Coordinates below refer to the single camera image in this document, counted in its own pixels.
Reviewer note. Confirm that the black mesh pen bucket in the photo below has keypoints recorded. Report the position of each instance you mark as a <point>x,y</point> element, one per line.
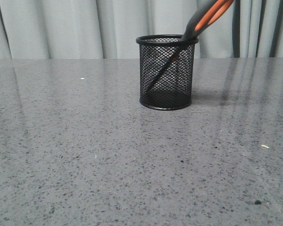
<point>173,90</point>

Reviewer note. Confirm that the grey orange handled scissors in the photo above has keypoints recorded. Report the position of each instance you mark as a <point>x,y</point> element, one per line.
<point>205,16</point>

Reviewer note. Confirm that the small black crumb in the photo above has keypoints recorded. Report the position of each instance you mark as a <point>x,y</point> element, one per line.
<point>257,202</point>

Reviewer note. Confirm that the grey pleated curtain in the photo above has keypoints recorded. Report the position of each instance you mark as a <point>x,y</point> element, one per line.
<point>96,29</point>

